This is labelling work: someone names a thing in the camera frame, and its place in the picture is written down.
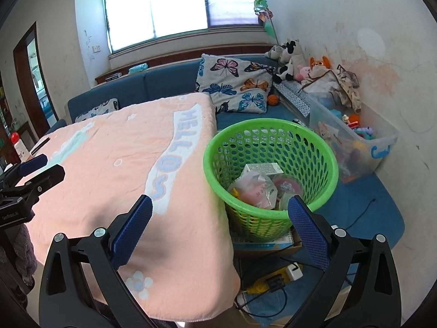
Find grey plush toy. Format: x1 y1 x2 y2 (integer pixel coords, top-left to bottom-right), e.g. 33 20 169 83
264 45 284 61

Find pink plush toy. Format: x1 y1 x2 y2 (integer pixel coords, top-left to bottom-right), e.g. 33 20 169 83
294 65 311 82

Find small orange ball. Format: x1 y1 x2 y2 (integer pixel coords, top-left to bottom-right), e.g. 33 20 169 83
267 94 280 107

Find clear plastic toy bin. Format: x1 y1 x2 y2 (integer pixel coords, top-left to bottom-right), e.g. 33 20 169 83
309 92 398 184

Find orange fox plush toy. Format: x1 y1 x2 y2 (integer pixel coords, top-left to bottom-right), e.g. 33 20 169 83
309 55 331 78

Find green plastic basket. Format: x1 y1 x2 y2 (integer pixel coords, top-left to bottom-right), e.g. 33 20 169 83
203 119 338 242

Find white bottle red cap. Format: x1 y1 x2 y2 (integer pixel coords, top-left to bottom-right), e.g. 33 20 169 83
10 132 31 162

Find small patterned cushion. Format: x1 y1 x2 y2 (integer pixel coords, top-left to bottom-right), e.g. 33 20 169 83
75 98 119 123

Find butterfly print pillow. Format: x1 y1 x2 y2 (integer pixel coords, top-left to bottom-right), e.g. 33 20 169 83
196 54 275 114

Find black remote control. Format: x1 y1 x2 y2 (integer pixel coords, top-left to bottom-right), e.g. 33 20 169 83
30 137 50 156

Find crushed white plastic carton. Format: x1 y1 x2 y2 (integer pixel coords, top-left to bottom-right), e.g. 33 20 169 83
228 163 284 210

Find pink blanket table cover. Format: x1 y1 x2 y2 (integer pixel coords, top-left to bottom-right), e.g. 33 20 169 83
16 92 242 323

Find clear plastic lid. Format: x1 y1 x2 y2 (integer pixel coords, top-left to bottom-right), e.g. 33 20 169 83
273 174 304 210

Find white yellow power strip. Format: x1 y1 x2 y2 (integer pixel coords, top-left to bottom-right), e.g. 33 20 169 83
245 262 303 295

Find colourful pinwheel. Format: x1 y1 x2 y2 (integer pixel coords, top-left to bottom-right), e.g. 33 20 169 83
253 0 279 45

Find teal tissue pack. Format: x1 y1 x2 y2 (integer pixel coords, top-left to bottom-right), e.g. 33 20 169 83
128 62 148 74

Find patterned cloth on bin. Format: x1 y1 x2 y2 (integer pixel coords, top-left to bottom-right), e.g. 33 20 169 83
302 65 362 113

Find cow plush toy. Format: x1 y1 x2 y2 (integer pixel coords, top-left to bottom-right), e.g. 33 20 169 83
273 39 307 84

